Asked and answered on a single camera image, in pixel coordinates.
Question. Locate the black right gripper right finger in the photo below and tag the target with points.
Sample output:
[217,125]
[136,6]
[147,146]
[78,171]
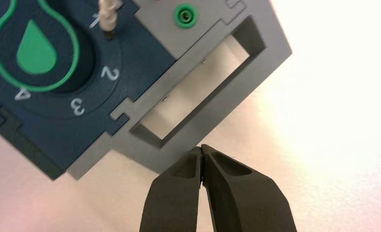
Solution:
[248,205]

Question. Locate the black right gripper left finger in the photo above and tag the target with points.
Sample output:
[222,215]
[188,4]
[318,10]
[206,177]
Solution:
[174,201]

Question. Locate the blue grey task board box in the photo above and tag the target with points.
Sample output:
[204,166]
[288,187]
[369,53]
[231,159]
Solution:
[145,64]

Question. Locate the green banana socket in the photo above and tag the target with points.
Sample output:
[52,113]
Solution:
[185,15]

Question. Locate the green teardrop rotary knob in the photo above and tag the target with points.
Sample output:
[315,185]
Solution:
[36,51]

